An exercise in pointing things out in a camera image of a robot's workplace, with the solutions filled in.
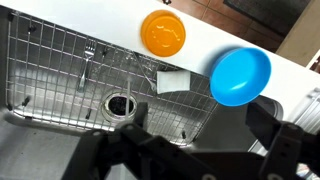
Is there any round sink drain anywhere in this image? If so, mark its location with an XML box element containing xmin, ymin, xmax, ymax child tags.
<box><xmin>101</xmin><ymin>92</ymin><xmax>138</xmax><ymax>124</ymax></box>

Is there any thin metal utensil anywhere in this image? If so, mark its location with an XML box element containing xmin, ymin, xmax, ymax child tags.
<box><xmin>132</xmin><ymin>50</ymin><xmax>158</xmax><ymax>93</ymax></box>

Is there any wire sink grid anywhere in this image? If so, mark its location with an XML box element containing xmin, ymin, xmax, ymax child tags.
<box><xmin>5</xmin><ymin>11</ymin><xmax>219</xmax><ymax>148</ymax></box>

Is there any silver fork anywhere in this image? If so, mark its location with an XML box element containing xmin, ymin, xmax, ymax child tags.
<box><xmin>76</xmin><ymin>39</ymin><xmax>97</xmax><ymax>93</ymax></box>

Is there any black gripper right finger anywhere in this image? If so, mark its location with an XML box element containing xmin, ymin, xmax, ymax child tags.
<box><xmin>244</xmin><ymin>101</ymin><xmax>320</xmax><ymax>180</ymax></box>

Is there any dark floor mat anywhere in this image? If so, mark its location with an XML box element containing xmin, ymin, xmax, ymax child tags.
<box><xmin>223</xmin><ymin>0</ymin><xmax>311</xmax><ymax>38</ymax></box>

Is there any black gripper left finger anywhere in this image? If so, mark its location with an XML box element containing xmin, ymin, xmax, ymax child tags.
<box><xmin>61</xmin><ymin>101</ymin><xmax>208</xmax><ymax>180</ymax></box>

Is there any small orange plastic bowl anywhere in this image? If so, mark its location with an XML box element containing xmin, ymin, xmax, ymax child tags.
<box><xmin>140</xmin><ymin>9</ymin><xmax>187</xmax><ymax>58</ymax></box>

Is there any stainless steel sink basin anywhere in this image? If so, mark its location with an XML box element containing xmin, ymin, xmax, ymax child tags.
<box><xmin>0</xmin><ymin>4</ymin><xmax>284</xmax><ymax>180</ymax></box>

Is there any blue plastic bowl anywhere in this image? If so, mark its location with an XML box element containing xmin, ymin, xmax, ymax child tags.
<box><xmin>209</xmin><ymin>47</ymin><xmax>273</xmax><ymax>108</ymax></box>

